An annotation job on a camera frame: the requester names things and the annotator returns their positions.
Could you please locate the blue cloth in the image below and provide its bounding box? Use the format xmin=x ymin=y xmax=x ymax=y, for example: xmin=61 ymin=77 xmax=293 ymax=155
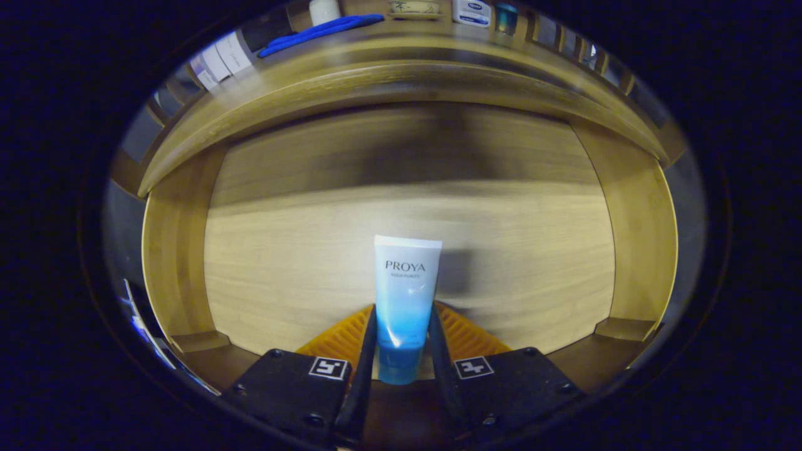
xmin=257 ymin=14 xmax=385 ymax=59

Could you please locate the beige lidded teacup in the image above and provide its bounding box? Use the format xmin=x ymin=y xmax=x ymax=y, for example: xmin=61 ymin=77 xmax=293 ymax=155
xmin=388 ymin=0 xmax=441 ymax=19

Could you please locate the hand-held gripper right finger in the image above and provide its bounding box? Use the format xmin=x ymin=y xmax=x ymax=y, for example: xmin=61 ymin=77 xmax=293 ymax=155
xmin=428 ymin=303 xmax=586 ymax=439

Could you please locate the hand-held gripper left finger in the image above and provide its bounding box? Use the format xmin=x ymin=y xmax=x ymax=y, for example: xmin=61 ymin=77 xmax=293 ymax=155
xmin=219 ymin=304 xmax=378 ymax=448

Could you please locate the white and blue tube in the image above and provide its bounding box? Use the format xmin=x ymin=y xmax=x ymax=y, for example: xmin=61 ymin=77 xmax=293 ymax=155
xmin=374 ymin=235 xmax=443 ymax=385

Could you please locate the wooden countertop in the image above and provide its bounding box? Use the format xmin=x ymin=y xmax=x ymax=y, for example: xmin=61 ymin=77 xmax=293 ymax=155
xmin=138 ymin=19 xmax=687 ymax=198

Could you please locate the pale purple book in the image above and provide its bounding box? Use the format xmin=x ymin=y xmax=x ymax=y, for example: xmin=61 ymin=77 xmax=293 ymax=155
xmin=190 ymin=55 xmax=217 ymax=90

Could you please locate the white lotion bottle blue cap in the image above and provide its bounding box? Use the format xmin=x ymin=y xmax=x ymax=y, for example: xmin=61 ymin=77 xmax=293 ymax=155
xmin=452 ymin=0 xmax=492 ymax=28

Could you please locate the teal bottle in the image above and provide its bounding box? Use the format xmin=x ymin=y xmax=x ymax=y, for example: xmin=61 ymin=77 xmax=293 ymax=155
xmin=495 ymin=2 xmax=519 ymax=35

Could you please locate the white pump bottle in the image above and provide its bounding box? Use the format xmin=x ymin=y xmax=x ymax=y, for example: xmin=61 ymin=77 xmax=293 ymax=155
xmin=309 ymin=0 xmax=342 ymax=26

